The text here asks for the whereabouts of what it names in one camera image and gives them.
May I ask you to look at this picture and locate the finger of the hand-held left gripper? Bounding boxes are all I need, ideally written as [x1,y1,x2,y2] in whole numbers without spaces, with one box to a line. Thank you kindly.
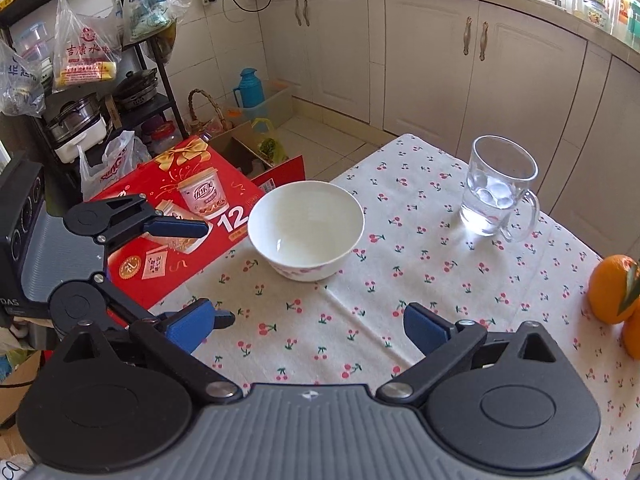
[49,280,236,332]
[64,195,210,256]

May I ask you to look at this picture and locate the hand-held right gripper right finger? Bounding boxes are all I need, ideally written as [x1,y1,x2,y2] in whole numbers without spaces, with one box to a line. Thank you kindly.
[375,302,563,407]

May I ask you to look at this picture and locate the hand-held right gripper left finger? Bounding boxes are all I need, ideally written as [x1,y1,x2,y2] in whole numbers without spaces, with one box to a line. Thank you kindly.
[60,298,246,406]

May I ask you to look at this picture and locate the white pink-flower bowl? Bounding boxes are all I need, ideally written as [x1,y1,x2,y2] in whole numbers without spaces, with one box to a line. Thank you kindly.
[247,180,365,282]

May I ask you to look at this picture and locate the red gift carton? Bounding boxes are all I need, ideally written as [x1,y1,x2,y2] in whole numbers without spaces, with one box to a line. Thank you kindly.
[90,135,267,328]

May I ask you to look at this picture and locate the cherry-print tablecloth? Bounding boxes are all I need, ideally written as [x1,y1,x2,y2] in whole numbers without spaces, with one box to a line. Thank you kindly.
[150,133,640,480]

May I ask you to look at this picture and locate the white red-print plastic bag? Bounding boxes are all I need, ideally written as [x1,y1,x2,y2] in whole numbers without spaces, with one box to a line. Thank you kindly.
[79,130,151,201]

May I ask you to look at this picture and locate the red-lid plastic jar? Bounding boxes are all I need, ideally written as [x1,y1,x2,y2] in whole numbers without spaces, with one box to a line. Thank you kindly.
[141,117,180,153]

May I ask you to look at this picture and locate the open cardboard box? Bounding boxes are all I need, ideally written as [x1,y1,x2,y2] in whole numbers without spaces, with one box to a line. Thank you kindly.
[207,120,281,181]

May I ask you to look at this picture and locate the wicker basket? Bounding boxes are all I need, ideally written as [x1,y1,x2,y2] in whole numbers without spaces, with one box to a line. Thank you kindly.
[187,89,228,136]

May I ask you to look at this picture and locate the yellow bag of greens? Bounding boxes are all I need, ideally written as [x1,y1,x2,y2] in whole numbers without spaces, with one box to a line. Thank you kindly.
[251,119,288,166]

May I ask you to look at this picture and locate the red cardboard box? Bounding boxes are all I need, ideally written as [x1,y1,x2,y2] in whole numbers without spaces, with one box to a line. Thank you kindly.
[250,155,306,196]

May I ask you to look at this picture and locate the white electric steamer pot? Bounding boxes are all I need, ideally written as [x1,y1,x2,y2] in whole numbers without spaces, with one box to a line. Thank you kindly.
[44,92,108,163]

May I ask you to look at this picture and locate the black cooking pot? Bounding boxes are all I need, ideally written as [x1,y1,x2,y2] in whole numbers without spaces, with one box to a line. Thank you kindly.
[114,67,160,111]

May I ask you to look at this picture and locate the glass mug with water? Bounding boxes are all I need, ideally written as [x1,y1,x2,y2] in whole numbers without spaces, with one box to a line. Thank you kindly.
[459,135,542,243]

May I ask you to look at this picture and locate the brown cardboard sheet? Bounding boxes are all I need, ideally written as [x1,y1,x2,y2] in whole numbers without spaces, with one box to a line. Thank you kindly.
[0,350,43,456]

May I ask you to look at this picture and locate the blue thermos jug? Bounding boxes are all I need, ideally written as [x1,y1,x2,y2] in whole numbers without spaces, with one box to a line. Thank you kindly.
[232,68,273,109]

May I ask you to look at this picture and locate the translucent plastic bin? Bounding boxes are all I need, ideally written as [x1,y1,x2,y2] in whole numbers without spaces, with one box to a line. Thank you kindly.
[227,79,296,128]

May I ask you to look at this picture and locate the clear plastic bag with containers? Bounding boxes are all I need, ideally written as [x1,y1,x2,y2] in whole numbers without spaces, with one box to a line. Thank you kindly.
[0,40,46,118]

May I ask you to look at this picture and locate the orange with green leaf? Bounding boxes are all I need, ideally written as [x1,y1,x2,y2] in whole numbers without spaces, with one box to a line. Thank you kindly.
[587,254,640,325]

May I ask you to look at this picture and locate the clear blue-print plastic bag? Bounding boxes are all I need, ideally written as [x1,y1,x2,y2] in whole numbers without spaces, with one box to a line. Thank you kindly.
[114,0,193,46]

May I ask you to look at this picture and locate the white kitchen cabinet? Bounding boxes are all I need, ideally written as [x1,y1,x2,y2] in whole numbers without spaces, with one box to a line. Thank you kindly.
[252,0,640,261]

